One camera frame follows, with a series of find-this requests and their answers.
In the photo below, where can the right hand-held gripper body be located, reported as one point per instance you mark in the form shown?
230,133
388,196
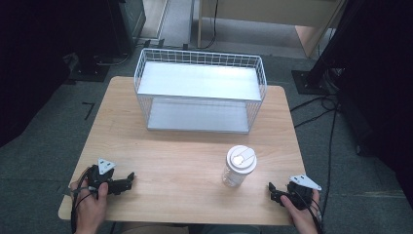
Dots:
300,191

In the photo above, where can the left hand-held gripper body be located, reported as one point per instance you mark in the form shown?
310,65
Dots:
101,175

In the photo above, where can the black stand with base plate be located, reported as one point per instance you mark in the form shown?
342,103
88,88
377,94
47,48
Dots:
319,65

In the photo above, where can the dark stand base plate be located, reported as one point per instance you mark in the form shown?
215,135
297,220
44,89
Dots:
87,70

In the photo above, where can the light wooden furniture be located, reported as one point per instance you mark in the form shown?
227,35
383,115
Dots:
276,16

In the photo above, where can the person's right hand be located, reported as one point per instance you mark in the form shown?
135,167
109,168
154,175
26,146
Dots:
303,219

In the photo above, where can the clear bottle with white lid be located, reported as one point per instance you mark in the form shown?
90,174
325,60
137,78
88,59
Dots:
239,162

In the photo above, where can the person's left hand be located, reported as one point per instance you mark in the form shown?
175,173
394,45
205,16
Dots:
89,211

